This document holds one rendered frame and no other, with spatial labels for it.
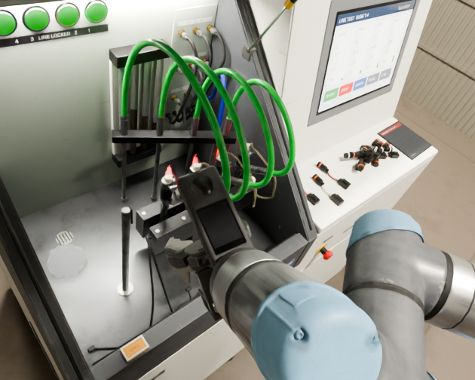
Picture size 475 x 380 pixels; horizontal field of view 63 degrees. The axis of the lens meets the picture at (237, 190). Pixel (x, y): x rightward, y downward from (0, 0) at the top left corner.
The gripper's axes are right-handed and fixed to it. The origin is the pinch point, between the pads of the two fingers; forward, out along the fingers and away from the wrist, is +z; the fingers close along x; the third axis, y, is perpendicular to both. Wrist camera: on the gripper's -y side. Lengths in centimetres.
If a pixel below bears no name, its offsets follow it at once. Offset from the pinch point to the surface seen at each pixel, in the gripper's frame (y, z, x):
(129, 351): 24.0, 23.3, -17.5
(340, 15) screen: -29, 34, 59
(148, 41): -31.1, 20.1, 7.1
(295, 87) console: -15, 39, 44
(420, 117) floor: 44, 227, 261
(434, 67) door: 5, 219, 281
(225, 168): -5.4, 10.2, 10.3
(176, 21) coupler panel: -39, 43, 20
